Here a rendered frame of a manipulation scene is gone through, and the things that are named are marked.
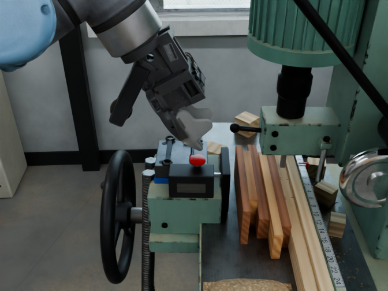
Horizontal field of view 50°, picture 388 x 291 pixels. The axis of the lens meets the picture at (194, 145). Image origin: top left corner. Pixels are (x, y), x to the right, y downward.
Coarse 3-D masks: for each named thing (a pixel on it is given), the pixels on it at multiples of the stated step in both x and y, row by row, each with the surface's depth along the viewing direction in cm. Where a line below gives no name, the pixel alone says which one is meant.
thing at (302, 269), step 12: (276, 156) 89; (288, 180) 82; (300, 228) 71; (300, 240) 69; (300, 252) 67; (300, 264) 65; (300, 276) 64; (312, 276) 63; (300, 288) 64; (312, 288) 61
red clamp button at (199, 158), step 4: (192, 156) 74; (196, 156) 74; (200, 156) 74; (192, 160) 73; (196, 160) 73; (200, 160) 73; (204, 160) 74; (192, 164) 73; (196, 164) 73; (200, 164) 73
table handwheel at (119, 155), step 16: (112, 160) 86; (128, 160) 95; (112, 176) 82; (128, 176) 101; (112, 192) 80; (128, 192) 104; (112, 208) 79; (128, 208) 91; (112, 224) 79; (128, 224) 90; (112, 240) 79; (128, 240) 102; (112, 256) 80; (128, 256) 98; (112, 272) 82
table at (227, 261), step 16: (224, 128) 106; (224, 144) 100; (240, 144) 100; (256, 144) 100; (208, 224) 78; (224, 224) 78; (160, 240) 78; (176, 240) 78; (192, 240) 78; (208, 240) 74; (224, 240) 74; (256, 240) 74; (208, 256) 71; (224, 256) 71; (240, 256) 71; (256, 256) 71; (288, 256) 71; (208, 272) 69; (224, 272) 69; (240, 272) 69; (256, 272) 69; (272, 272) 69; (288, 272) 69
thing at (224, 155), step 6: (222, 150) 81; (228, 150) 81; (222, 156) 79; (228, 156) 79; (222, 162) 78; (228, 162) 78; (222, 168) 76; (228, 168) 76; (216, 174) 80; (222, 174) 75; (228, 174) 75; (222, 180) 76; (228, 180) 75; (222, 186) 76; (228, 186) 76; (222, 192) 77; (228, 192) 77; (222, 198) 78; (228, 198) 78; (222, 204) 79; (228, 204) 79; (222, 210) 79; (228, 210) 80
